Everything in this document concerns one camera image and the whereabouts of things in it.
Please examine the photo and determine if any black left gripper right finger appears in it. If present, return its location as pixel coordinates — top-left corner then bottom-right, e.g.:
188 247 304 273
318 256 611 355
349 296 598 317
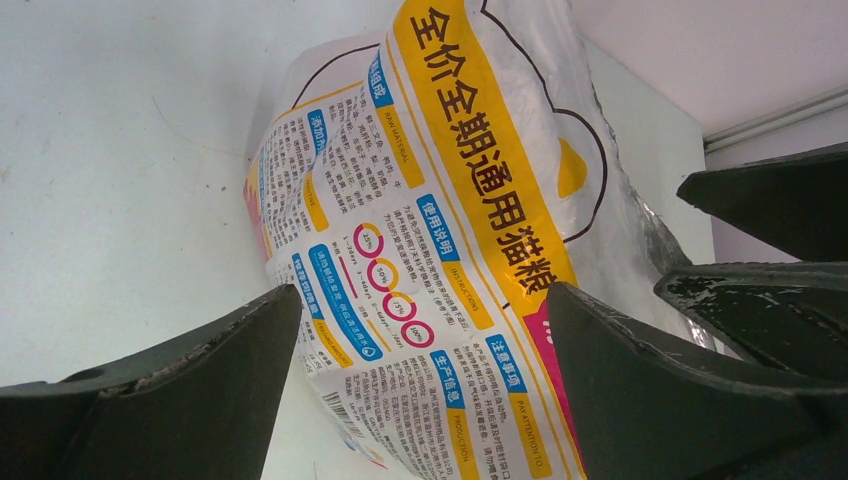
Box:
547 283 847 479

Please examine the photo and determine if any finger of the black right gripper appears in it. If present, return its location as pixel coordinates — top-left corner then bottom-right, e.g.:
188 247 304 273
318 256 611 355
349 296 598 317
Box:
654 262 847 382
677 142 847 262

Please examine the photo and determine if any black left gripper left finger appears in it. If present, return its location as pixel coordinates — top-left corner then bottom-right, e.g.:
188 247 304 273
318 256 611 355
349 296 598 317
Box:
1 285 302 479

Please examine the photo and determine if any printed cat food bag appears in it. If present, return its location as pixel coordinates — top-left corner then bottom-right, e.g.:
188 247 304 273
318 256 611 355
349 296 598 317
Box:
244 1 715 479

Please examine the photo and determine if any aluminium corner frame post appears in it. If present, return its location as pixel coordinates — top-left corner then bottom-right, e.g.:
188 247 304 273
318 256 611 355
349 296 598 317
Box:
703 84 847 154

